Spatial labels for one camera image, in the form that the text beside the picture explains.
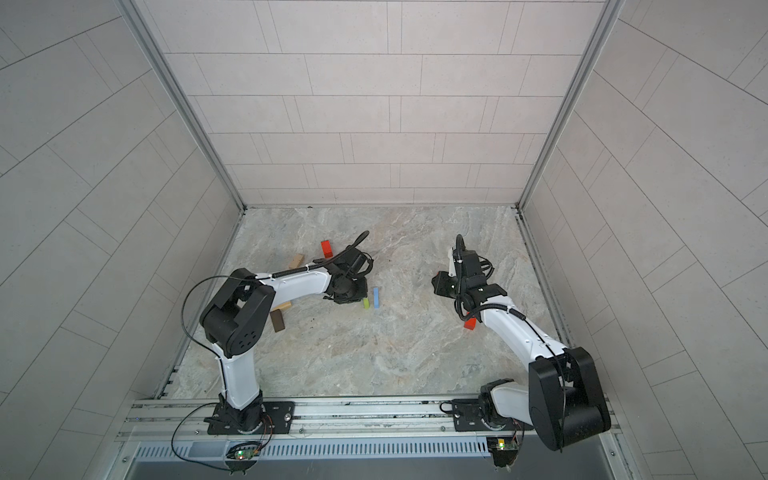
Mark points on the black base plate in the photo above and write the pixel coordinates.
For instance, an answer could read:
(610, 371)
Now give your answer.
(468, 416)
(262, 418)

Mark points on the tan wood block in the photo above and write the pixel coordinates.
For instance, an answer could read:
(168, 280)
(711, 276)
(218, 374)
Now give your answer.
(296, 261)

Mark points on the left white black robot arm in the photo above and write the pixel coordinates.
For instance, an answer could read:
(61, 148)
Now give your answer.
(235, 319)

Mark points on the right circuit board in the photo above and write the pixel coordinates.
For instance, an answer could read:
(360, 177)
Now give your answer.
(503, 451)

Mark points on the dark brown wood block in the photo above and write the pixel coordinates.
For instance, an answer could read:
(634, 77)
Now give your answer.
(277, 320)

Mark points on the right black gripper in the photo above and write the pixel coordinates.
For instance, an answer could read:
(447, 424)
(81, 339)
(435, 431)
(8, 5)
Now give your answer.
(439, 287)

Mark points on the aluminium mounting rail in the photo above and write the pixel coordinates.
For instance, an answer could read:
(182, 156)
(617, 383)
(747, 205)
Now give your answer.
(320, 417)

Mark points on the circuit board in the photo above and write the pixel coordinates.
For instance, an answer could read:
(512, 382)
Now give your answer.
(503, 451)
(241, 457)

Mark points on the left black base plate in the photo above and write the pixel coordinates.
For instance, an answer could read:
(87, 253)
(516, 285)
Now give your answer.
(262, 418)

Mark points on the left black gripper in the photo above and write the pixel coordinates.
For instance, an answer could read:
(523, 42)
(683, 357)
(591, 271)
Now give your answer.
(363, 292)

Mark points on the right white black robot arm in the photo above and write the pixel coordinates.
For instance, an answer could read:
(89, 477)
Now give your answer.
(563, 400)

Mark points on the left circuit board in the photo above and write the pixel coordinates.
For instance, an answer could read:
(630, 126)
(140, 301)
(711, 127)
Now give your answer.
(241, 457)

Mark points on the light natural wood block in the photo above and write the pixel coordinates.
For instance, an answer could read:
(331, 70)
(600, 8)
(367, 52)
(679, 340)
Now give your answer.
(282, 306)

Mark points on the red wood block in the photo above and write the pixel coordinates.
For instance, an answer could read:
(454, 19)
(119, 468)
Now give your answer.
(471, 323)
(327, 249)

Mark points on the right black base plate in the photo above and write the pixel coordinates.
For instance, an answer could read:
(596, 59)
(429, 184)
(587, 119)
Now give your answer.
(468, 416)

